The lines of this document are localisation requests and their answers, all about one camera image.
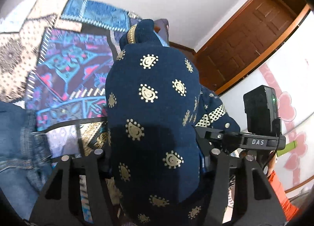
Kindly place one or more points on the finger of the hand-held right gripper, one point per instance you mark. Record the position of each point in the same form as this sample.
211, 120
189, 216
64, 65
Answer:
211, 135

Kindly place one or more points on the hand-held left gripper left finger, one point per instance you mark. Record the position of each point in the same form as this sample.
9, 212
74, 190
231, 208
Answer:
98, 164

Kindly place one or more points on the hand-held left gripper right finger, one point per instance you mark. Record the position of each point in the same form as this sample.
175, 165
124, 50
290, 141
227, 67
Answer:
217, 164

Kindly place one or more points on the navy gold-printed garment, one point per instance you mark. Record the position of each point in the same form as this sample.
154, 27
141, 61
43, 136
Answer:
152, 118

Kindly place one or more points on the person's right forearm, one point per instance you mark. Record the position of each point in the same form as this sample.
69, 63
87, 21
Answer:
282, 196

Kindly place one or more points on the brown wooden door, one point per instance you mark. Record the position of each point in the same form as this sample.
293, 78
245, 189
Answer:
245, 44

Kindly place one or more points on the blue jeans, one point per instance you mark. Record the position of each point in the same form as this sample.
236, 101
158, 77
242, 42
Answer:
17, 142

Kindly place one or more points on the patchwork bedspread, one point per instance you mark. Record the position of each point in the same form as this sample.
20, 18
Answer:
73, 69

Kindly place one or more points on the grey pillow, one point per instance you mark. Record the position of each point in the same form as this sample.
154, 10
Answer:
163, 32

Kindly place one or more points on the pink flower wall decal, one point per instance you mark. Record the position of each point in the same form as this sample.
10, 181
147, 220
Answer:
287, 108

